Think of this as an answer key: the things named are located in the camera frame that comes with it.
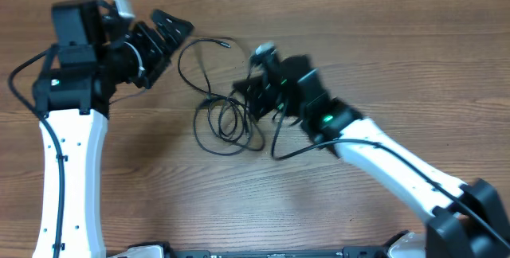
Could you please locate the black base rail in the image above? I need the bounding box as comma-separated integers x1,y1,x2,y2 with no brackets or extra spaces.
107,229,427,258

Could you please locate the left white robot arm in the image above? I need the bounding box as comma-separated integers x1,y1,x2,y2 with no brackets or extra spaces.
33,0,194,257

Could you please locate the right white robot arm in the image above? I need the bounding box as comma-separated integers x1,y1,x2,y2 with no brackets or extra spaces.
235,53,509,257

